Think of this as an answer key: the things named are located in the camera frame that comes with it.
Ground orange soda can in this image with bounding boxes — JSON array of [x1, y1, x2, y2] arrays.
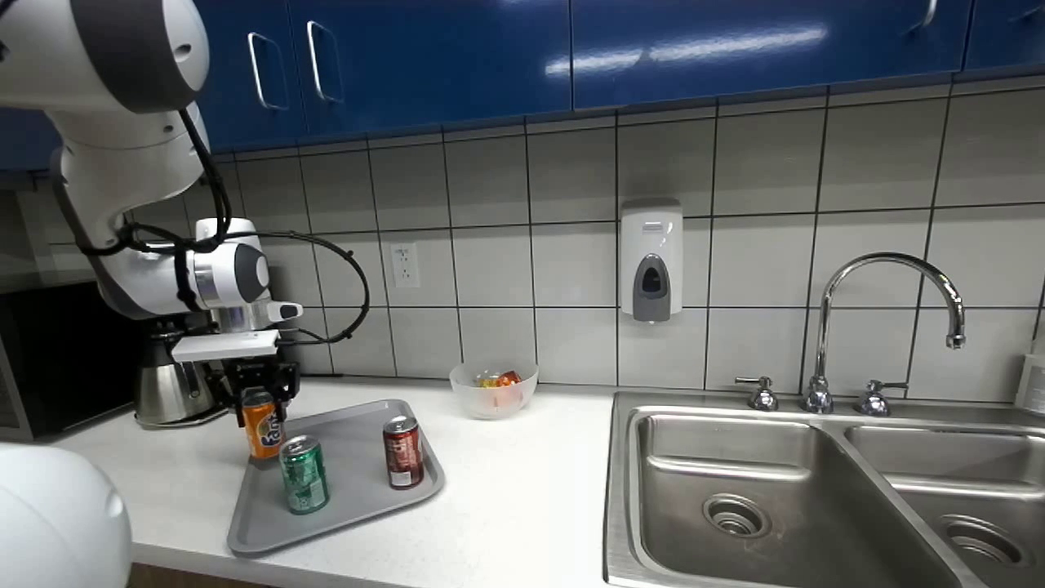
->
[[239, 382, 291, 471]]

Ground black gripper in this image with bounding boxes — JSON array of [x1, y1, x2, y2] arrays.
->
[[202, 356, 305, 431]]

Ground clear plastic bowl with fruit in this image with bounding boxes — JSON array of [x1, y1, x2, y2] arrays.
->
[[448, 358, 541, 424]]

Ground black microwave oven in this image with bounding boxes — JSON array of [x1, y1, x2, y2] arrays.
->
[[0, 276, 154, 445]]

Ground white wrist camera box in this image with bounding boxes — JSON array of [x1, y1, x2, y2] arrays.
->
[[170, 326, 285, 366]]

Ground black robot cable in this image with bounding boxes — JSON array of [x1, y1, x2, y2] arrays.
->
[[51, 101, 377, 350]]

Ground stainless steel double sink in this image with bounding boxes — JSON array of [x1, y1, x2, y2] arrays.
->
[[600, 389, 1045, 588]]

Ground wooden base cabinet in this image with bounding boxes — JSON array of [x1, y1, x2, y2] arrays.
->
[[125, 560, 256, 588]]

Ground chrome tap handle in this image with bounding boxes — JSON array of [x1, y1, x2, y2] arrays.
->
[[855, 376, 910, 417], [732, 376, 785, 414]]

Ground green soda can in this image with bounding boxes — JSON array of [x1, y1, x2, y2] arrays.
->
[[277, 431, 334, 520]]

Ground grey plastic tray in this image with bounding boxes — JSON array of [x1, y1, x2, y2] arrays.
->
[[223, 396, 452, 557]]

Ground steel coffee carafe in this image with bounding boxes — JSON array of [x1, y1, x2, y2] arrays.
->
[[134, 329, 223, 431]]

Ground red soda can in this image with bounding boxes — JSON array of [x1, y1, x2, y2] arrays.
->
[[380, 411, 433, 492]]

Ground chrome gooseneck faucet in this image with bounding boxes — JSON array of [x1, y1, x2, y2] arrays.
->
[[801, 247, 969, 417]]

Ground blue wall cabinets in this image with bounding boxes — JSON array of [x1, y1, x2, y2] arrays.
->
[[0, 0, 1045, 182]]

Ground white wall soap dispenser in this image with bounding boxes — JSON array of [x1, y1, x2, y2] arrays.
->
[[615, 202, 690, 326]]

